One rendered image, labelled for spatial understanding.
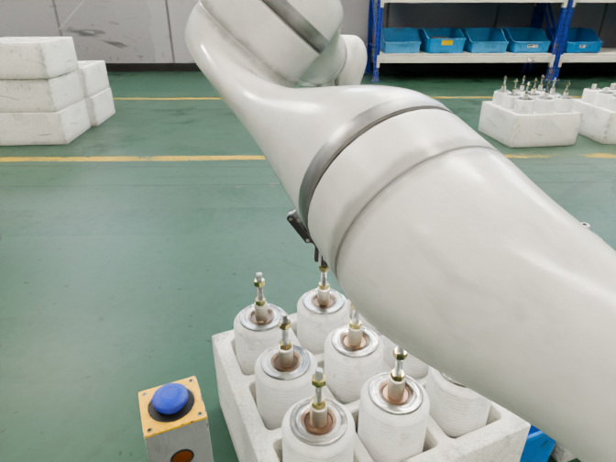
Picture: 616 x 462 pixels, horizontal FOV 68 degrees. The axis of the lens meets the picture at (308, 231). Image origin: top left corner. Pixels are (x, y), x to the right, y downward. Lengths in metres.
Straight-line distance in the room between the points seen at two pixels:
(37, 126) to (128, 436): 2.26
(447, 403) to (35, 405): 0.81
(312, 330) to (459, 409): 0.27
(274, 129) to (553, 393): 0.17
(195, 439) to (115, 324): 0.73
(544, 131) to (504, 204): 2.72
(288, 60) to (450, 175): 0.20
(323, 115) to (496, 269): 0.10
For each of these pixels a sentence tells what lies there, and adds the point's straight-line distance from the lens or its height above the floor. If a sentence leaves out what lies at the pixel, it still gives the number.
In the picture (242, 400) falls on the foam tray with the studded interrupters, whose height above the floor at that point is 0.18.
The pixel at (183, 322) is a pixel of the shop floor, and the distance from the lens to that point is 1.24.
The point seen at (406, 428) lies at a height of 0.24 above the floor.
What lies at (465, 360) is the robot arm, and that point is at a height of 0.62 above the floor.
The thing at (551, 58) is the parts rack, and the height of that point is 0.21.
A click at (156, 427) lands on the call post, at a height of 0.31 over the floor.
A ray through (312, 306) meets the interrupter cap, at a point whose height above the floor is 0.25.
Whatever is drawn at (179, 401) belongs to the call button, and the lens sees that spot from 0.58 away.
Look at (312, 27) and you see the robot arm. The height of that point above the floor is 0.72.
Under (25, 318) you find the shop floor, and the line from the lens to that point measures 1.41.
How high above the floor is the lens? 0.74
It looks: 27 degrees down
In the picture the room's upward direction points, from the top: straight up
